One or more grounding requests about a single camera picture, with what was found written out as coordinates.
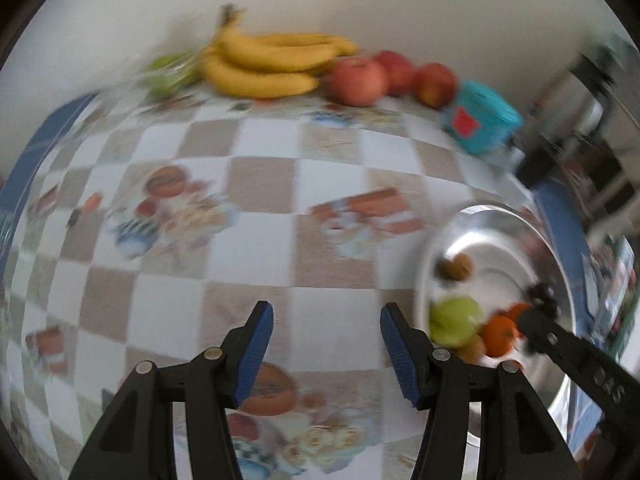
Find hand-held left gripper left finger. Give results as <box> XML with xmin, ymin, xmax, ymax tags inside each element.
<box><xmin>67</xmin><ymin>301</ymin><xmax>275</xmax><ymax>480</ymax></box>

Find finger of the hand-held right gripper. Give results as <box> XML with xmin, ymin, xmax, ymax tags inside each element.
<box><xmin>517</xmin><ymin>308</ymin><xmax>640</xmax><ymax>426</ymax></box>

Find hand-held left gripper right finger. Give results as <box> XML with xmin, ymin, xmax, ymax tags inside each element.
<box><xmin>380</xmin><ymin>302</ymin><xmax>583</xmax><ymax>480</ymax></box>

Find green mango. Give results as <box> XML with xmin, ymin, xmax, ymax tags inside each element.
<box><xmin>429</xmin><ymin>296</ymin><xmax>485</xmax><ymax>347</ymax></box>

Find small orange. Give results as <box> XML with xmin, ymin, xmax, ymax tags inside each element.
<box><xmin>507</xmin><ymin>302</ymin><xmax>533</xmax><ymax>326</ymax></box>

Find large orange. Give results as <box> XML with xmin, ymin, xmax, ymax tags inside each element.
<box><xmin>482</xmin><ymin>315</ymin><xmax>518</xmax><ymax>358</ymax></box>

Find round steel plate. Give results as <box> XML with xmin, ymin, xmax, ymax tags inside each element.
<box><xmin>414</xmin><ymin>202</ymin><xmax>576</xmax><ymax>448</ymax></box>

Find clear bag of green fruits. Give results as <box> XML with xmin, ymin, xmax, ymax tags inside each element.
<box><xmin>140</xmin><ymin>50</ymin><xmax>206</xmax><ymax>101</ymax></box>

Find printed packets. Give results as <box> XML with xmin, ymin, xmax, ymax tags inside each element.
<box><xmin>590</xmin><ymin>240</ymin><xmax>640</xmax><ymax>361</ymax></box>

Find black power adapter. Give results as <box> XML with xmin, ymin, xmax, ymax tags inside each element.
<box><xmin>515</xmin><ymin>150</ymin><xmax>556</xmax><ymax>186</ymax></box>

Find teal box with red label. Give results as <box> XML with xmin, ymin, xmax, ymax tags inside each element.
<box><xmin>441</xmin><ymin>80</ymin><xmax>523</xmax><ymax>156</ymax></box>

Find steel kettle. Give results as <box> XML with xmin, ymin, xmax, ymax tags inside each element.
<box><xmin>530</xmin><ymin>55</ymin><xmax>616</xmax><ymax>161</ymax></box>

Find large red apple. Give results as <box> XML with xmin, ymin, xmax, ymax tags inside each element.
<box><xmin>327</xmin><ymin>57</ymin><xmax>390</xmax><ymax>107</ymax></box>

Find yellow banana bunch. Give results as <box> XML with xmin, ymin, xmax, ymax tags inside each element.
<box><xmin>200</xmin><ymin>4</ymin><xmax>360</xmax><ymax>100</ymax></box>

